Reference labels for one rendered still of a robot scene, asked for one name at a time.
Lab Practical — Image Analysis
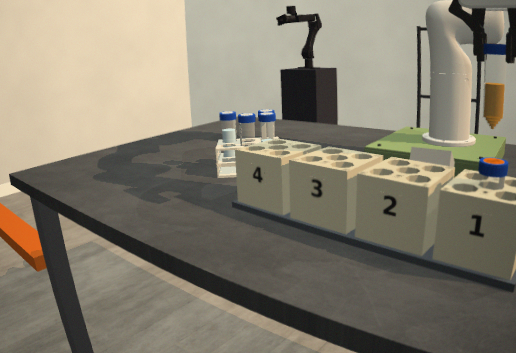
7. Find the cream tube rack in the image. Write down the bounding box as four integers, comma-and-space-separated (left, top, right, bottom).
216, 139, 245, 178

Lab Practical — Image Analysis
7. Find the cream bucket adapter with holes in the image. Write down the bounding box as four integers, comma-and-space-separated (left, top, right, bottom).
289, 147, 383, 234
235, 138, 321, 215
432, 169, 516, 280
355, 157, 455, 256

